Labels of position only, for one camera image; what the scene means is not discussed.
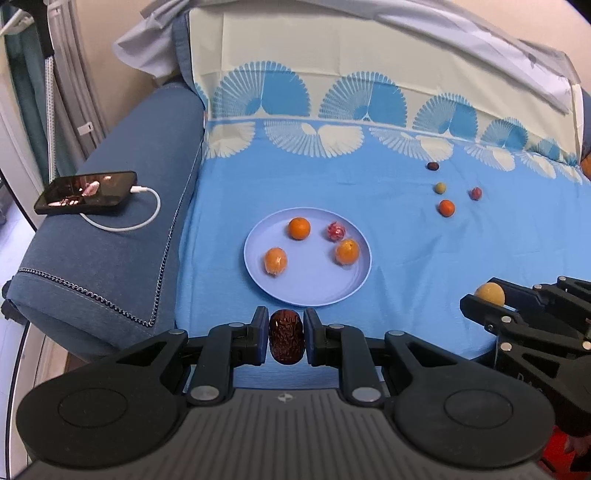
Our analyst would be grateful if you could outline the small yellow round fruit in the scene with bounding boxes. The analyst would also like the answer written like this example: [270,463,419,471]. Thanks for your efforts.
[475,282,506,306]

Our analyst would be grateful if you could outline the dark red jujube date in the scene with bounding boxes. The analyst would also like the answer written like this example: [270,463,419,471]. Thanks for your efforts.
[269,309,305,365]

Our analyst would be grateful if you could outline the orange tangerine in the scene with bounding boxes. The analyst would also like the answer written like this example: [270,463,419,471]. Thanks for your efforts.
[287,217,311,241]
[263,247,288,277]
[438,199,456,218]
[335,238,360,266]

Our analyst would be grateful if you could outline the red candy fruit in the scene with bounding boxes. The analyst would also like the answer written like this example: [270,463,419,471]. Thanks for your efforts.
[325,221,346,242]

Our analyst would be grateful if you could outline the green yellow small fruit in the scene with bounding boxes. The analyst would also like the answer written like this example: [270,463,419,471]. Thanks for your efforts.
[434,182,447,195]

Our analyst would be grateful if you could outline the light blue round plate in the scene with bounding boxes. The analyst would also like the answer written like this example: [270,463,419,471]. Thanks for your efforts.
[243,207,373,307]

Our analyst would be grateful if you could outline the red sleeve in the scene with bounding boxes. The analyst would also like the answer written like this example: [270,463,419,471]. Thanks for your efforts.
[539,426,590,479]

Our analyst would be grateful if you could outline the orange brown cushion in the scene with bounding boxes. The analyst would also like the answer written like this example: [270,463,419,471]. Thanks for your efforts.
[580,154,591,180]

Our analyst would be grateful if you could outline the blue fabric sofa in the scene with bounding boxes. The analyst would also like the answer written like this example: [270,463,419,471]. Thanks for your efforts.
[7,81,204,361]

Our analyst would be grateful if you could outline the blue patterned bed sheet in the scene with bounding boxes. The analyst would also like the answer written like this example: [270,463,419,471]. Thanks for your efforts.
[175,2,590,358]

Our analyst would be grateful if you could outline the black smartphone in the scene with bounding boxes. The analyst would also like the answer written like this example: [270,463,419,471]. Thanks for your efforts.
[34,171,137,215]

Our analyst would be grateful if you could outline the grey curtain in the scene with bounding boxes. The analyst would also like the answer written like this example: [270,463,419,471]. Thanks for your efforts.
[48,1,107,158]

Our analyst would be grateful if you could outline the grey blue draped sheet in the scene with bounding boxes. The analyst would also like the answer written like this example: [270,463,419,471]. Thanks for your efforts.
[112,0,581,114]

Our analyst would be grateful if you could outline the white charging cable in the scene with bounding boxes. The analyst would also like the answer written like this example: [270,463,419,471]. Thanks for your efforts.
[79,185,163,233]

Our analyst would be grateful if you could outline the white window frame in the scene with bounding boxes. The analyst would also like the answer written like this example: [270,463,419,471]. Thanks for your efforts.
[0,0,45,195]

